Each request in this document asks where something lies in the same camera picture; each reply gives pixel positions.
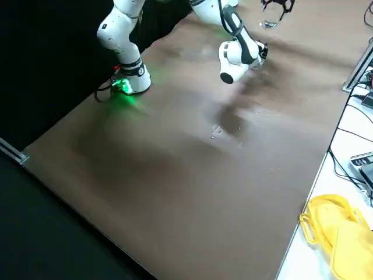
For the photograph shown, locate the aluminium frame corner rail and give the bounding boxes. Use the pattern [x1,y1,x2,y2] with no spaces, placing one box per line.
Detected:
[0,136,30,166]

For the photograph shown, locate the small black desk device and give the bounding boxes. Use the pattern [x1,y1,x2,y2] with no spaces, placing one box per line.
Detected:
[361,89,373,107]

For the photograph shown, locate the black foot cables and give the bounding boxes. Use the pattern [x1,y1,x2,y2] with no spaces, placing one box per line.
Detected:
[94,81,118,103]

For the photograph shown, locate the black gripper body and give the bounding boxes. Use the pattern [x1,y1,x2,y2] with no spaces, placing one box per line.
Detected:
[257,42,269,61]

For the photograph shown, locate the aluminium camera post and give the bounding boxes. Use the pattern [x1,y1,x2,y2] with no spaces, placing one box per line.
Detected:
[342,39,373,93]

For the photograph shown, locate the yellow plastic bag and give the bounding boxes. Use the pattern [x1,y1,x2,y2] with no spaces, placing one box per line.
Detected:
[300,194,373,280]

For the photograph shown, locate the grey digital scale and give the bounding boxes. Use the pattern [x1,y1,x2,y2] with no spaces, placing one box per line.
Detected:
[349,151,373,197]

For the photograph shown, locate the thin black cable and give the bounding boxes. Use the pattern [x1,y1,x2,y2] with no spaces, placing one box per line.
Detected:
[362,0,373,27]

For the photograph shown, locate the clear glass beaker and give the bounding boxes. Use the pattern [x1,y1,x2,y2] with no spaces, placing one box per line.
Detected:
[259,8,280,29]

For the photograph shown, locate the long black desk cable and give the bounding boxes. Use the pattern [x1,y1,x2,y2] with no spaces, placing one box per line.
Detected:
[328,83,373,188]

